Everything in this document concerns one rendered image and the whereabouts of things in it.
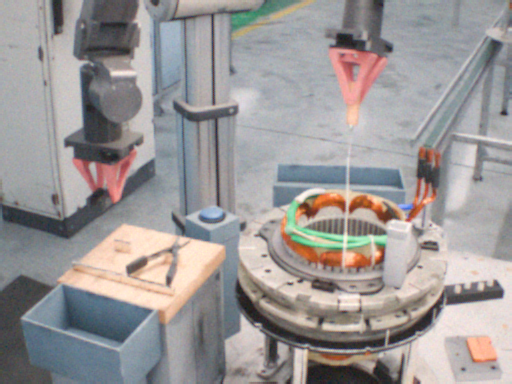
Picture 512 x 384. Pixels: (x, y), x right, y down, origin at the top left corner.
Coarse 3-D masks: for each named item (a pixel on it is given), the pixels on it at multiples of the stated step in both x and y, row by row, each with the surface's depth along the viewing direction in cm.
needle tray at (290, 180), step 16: (288, 176) 150; (304, 176) 150; (320, 176) 150; (336, 176) 149; (352, 176) 149; (368, 176) 149; (384, 176) 149; (400, 176) 145; (288, 192) 140; (368, 192) 139; (384, 192) 139; (400, 192) 138
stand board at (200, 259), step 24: (144, 240) 121; (168, 240) 122; (192, 240) 122; (96, 264) 114; (120, 264) 115; (168, 264) 115; (192, 264) 115; (216, 264) 118; (96, 288) 108; (120, 288) 108; (192, 288) 111; (168, 312) 105
